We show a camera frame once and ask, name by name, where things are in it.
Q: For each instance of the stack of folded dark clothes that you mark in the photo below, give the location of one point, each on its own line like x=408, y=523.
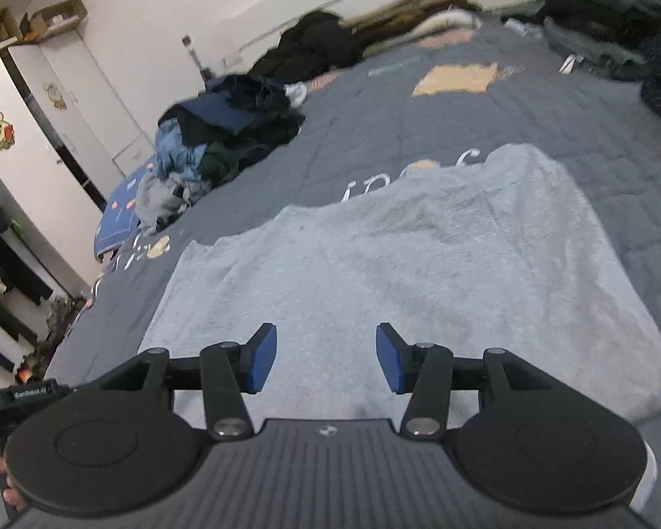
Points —
x=600, y=22

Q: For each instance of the grey printed quilt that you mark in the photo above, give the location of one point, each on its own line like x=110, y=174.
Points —
x=473, y=115

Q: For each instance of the black cylinder device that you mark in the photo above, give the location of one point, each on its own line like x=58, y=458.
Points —
x=205, y=73

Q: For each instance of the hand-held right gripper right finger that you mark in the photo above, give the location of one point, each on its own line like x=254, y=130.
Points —
x=394, y=358

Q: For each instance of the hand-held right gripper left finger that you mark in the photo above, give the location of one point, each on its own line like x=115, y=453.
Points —
x=264, y=355

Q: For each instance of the pair of beige shoes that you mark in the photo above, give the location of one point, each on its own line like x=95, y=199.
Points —
x=60, y=319

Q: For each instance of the black puffy jacket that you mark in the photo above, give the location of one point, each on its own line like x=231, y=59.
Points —
x=308, y=44

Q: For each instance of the white sock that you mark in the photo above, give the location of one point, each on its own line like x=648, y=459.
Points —
x=296, y=93

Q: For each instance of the folded olive brown blankets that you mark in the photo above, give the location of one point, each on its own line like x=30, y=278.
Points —
x=407, y=11

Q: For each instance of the blue printed pillow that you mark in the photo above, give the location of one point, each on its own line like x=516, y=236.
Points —
x=121, y=215

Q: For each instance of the cream bolster pillow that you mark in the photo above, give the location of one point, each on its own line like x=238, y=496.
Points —
x=451, y=22

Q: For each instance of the small cardboard box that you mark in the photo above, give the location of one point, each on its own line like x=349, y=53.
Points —
x=55, y=16

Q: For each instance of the pile of unfolded clothes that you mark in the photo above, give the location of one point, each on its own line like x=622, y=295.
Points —
x=226, y=121

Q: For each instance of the grey t-shirt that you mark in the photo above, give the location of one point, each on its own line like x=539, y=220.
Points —
x=418, y=264

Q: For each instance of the cartoon mouse sticker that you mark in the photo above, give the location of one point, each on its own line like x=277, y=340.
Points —
x=1, y=131
x=55, y=96

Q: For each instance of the white wardrobe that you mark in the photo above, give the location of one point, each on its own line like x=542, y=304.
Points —
x=44, y=176

